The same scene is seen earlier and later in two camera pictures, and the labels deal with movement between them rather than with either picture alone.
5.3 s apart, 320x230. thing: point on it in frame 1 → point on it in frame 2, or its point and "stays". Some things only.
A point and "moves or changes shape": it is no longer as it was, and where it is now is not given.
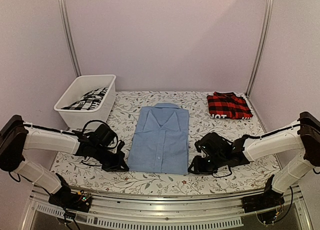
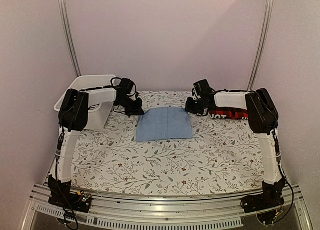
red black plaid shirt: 228,105 stays
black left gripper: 119,162 → 138,111
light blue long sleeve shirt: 160,143 moves or changes shape
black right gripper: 198,168 → 188,107
